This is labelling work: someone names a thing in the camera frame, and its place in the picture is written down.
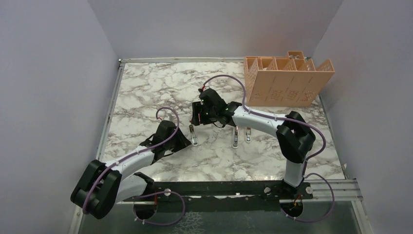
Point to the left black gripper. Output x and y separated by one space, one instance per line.
183 141

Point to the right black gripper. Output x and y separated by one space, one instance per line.
197 108

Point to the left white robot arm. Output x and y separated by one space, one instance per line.
103 184

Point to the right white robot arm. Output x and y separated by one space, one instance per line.
294 135

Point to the orange desk organizer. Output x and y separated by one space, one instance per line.
290 81

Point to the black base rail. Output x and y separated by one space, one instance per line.
220 196

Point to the aluminium table frame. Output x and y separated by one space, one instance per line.
145 84

